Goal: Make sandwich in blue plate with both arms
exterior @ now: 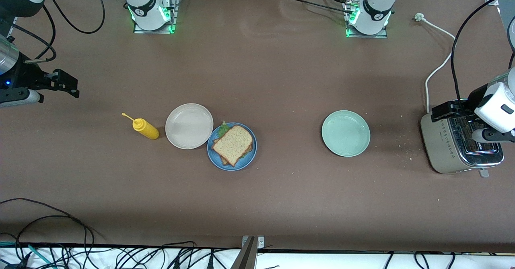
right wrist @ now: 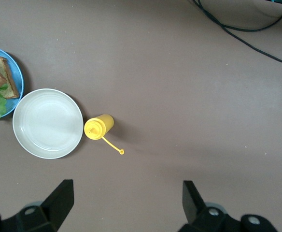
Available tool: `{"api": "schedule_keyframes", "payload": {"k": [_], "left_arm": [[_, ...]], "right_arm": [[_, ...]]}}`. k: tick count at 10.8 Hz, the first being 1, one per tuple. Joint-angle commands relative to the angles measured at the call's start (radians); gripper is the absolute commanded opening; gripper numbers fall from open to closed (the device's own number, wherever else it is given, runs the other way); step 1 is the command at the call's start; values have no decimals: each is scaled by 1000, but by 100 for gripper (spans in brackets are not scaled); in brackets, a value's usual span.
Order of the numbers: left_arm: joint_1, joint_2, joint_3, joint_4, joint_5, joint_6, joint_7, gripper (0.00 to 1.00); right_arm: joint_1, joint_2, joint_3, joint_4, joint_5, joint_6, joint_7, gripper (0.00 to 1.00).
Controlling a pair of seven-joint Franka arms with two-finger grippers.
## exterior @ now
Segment black base cable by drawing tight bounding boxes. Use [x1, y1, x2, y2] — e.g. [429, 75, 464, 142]
[282, 0, 358, 16]

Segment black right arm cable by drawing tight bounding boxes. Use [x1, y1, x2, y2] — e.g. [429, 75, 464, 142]
[0, 0, 106, 64]

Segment beige round plate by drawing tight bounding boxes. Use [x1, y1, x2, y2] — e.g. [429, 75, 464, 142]
[165, 103, 214, 150]

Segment yellow mustard squeeze bottle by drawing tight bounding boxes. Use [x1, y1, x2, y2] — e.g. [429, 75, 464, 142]
[122, 112, 160, 140]

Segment silver two-slot toaster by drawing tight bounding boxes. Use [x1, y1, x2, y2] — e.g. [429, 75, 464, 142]
[420, 108, 505, 179]

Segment brown table mat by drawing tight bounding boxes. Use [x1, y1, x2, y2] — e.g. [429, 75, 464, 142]
[0, 0, 515, 253]

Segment tangled black cables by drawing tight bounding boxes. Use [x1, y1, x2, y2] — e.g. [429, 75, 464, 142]
[97, 241, 242, 269]

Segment blue round plate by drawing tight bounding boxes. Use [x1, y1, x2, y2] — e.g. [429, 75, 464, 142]
[207, 122, 258, 171]

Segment thin black hanging cables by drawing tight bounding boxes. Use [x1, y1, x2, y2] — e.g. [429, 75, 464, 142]
[384, 252, 457, 269]

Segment metal corner bracket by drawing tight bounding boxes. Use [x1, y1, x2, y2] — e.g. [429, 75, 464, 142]
[241, 236, 265, 249]

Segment teal cable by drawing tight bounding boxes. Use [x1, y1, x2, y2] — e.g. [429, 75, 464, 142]
[0, 242, 55, 269]

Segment black looped cable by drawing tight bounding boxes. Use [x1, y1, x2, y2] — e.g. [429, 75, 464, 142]
[0, 198, 106, 269]

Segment grey metal bar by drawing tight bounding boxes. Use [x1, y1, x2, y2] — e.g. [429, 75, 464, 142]
[230, 237, 258, 269]

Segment pale green round plate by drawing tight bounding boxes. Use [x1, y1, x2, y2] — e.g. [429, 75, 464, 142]
[321, 110, 371, 157]

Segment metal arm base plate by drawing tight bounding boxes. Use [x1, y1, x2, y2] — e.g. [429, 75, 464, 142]
[133, 0, 179, 34]
[345, 1, 389, 39]

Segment white toaster power cord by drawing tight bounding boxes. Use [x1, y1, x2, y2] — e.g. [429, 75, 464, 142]
[414, 13, 458, 114]

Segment brown bread slice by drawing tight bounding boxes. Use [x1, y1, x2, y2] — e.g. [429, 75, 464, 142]
[213, 138, 255, 166]
[212, 125, 254, 167]

